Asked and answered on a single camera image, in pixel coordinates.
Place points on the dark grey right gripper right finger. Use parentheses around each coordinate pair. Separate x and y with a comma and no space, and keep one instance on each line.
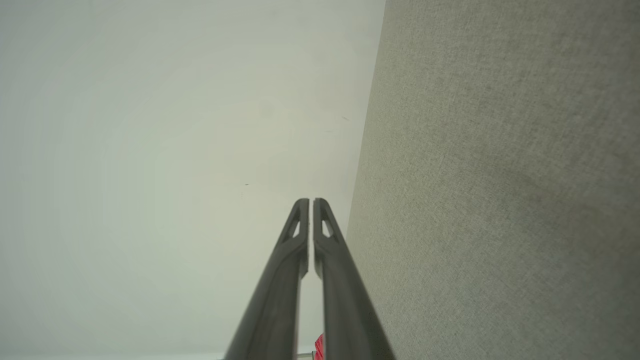
(345,310)

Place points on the red shorts with white trim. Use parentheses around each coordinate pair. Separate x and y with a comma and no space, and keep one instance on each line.
(319,347)

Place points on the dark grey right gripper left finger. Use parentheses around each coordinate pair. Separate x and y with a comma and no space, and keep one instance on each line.
(272,310)

